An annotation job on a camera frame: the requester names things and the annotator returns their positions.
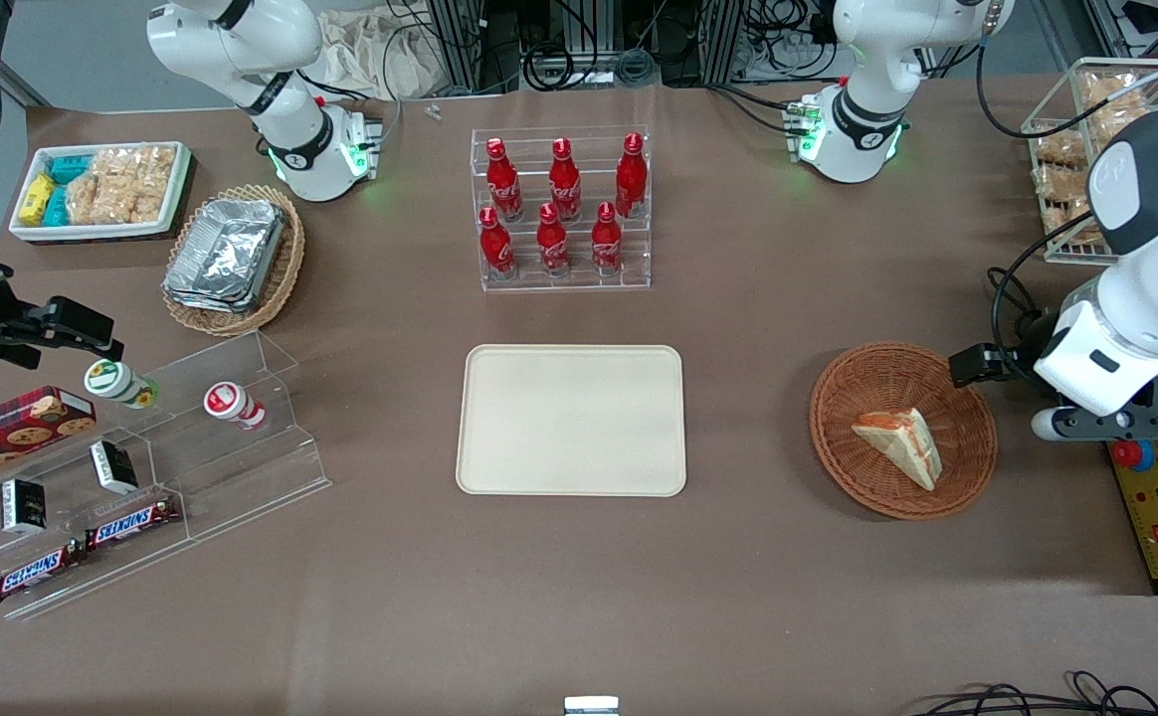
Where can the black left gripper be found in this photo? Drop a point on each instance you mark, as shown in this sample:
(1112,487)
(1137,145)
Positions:
(1020,355)

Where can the triangular sandwich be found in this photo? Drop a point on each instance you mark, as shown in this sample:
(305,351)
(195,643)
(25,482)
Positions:
(902,445)

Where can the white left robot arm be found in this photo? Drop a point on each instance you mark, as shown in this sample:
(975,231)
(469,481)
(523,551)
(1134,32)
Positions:
(872,99)

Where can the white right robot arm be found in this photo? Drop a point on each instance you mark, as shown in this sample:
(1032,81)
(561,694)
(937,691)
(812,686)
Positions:
(286,129)

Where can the white rectangular snack tray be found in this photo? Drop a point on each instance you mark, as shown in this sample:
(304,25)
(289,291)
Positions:
(101,232)

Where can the silver foil tray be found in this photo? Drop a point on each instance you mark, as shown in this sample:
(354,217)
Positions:
(226,249)
(203,301)

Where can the brown wicker basket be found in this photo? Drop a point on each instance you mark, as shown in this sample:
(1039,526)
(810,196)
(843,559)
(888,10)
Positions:
(858,467)

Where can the light wicker basket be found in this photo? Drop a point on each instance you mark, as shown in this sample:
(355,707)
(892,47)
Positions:
(281,273)

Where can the beige plastic tray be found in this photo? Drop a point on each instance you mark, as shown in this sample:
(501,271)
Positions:
(571,420)

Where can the green lid yogurt cup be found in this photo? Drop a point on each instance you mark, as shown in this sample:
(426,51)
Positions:
(116,382)

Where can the red tartan cookie box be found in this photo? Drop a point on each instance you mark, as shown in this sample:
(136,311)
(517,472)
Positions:
(12,428)

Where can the teal snack packet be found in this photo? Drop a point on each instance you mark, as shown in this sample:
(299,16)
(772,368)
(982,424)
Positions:
(70,168)
(56,207)

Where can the clear bag of rice crackers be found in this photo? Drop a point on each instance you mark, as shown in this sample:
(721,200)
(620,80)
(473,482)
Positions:
(146,174)
(92,199)

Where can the yellow snack packet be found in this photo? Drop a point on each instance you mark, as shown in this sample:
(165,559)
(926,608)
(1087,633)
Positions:
(37,199)

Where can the small black white box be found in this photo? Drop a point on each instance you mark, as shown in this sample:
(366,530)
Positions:
(114,467)
(24,505)

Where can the red lid yogurt cup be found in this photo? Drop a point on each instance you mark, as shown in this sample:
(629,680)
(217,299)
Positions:
(231,403)

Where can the clear bag of snacks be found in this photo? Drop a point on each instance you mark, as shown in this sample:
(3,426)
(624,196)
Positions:
(1121,94)
(1057,149)
(1061,199)

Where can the Snickers chocolate bar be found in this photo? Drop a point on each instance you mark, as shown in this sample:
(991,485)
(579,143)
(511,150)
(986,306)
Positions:
(37,574)
(131,523)

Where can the clear acrylic step stand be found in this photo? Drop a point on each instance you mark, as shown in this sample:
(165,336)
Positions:
(251,467)
(72,587)

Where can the red cola bottle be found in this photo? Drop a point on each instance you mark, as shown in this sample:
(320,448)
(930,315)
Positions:
(503,184)
(496,247)
(552,244)
(606,242)
(631,179)
(565,184)

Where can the white cloth bag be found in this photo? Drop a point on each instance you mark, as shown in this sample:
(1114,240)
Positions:
(370,55)

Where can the clear acrylic bottle rack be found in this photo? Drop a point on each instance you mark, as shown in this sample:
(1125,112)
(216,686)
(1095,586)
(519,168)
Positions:
(579,280)

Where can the small silver white object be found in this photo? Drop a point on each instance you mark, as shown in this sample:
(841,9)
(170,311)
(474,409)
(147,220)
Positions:
(591,706)

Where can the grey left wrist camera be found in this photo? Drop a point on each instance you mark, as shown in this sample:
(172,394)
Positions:
(1086,424)

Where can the aluminium profile post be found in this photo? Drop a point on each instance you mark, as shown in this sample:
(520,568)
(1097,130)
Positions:
(457,45)
(724,40)

